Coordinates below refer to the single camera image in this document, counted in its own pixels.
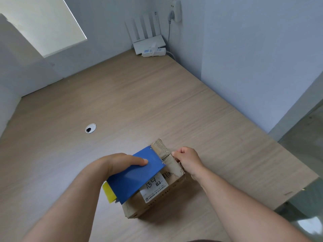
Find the white foam partition board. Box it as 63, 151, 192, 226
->
0, 83, 22, 138

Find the bright window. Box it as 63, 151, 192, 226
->
0, 0, 88, 58

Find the person's right hand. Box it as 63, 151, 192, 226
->
171, 146, 205, 181

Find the white power strip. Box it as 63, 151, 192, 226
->
141, 42, 167, 58

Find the black-lettered cardboard box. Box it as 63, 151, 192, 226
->
122, 138, 186, 219

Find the person's left hand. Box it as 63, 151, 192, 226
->
100, 153, 149, 178

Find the grey power cable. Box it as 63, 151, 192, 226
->
165, 11, 176, 61

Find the person's left forearm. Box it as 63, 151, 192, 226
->
21, 158, 114, 242

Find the blue tape dispenser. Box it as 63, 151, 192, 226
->
106, 145, 167, 205

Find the clear yellowish tape roll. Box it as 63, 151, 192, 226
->
102, 181, 118, 204

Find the white router with antennas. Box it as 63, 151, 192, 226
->
124, 11, 167, 55

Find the person's right forearm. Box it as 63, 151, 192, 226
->
193, 166, 312, 242

